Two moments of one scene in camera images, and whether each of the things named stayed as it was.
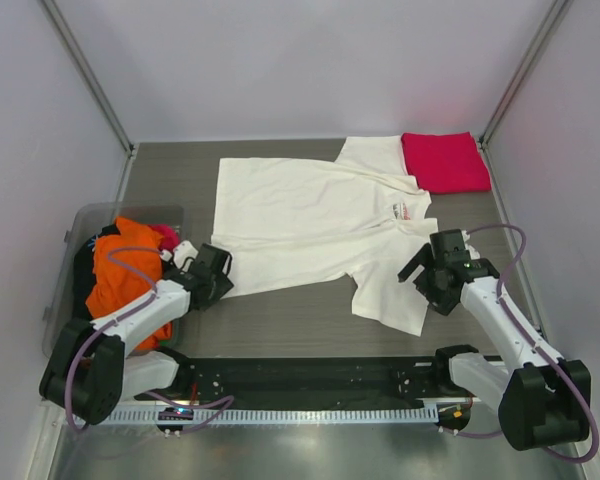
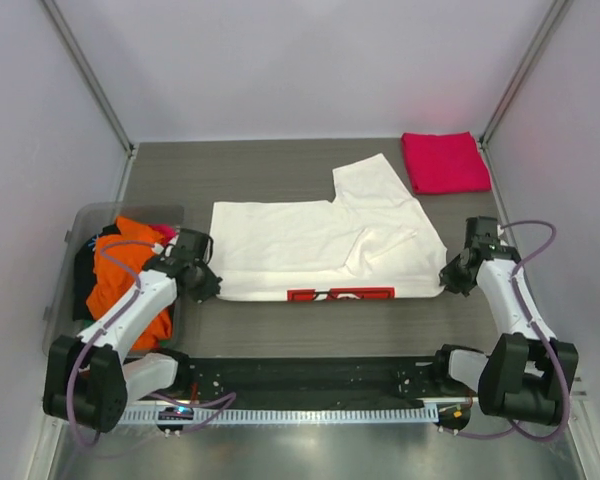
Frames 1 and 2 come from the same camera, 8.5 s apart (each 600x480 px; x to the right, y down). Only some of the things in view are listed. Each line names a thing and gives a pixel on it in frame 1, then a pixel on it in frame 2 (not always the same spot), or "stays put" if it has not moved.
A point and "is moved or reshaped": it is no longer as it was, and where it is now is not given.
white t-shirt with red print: (363, 216) is moved or reshaped
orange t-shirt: (114, 286) stays put
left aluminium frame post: (91, 78) stays put
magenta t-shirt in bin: (170, 236) stays put
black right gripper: (444, 302) -> (449, 278)
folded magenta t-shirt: (446, 162) stays put
